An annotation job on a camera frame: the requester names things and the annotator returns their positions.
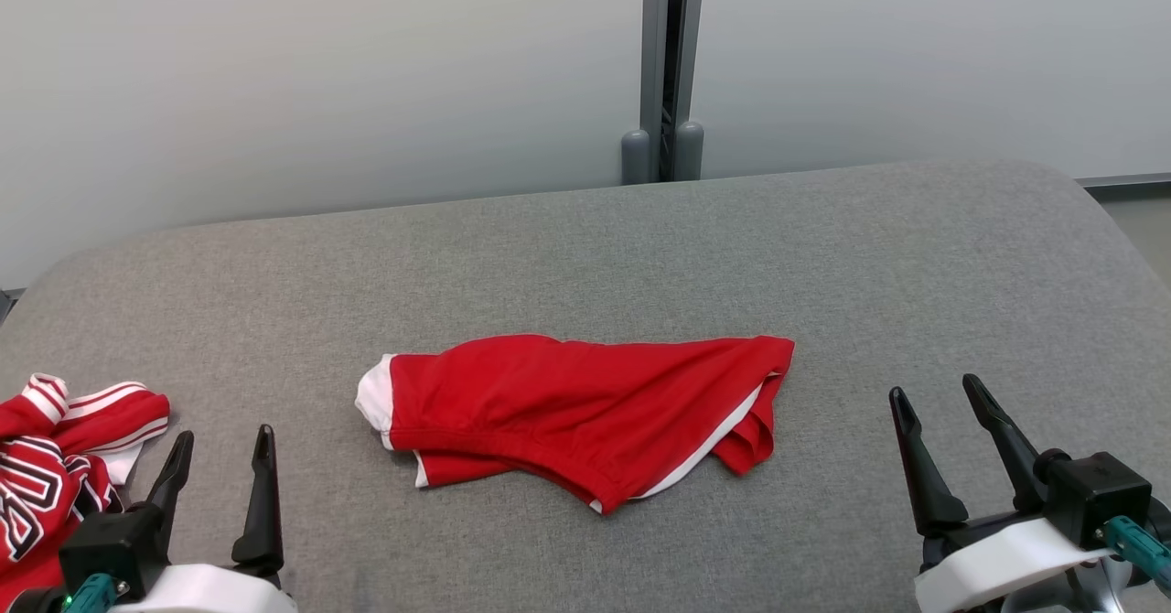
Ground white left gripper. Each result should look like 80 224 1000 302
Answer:
110 425 299 613

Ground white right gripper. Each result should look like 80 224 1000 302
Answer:
888 373 1113 613

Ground red Bulls jersey white sleeves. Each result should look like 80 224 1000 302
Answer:
0 372 172 600

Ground red shorts white trim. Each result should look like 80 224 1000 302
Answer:
354 333 796 515

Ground grey baseboard rail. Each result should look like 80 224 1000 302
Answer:
1075 172 1171 195

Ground grey metal partition post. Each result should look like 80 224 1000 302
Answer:
620 0 708 185

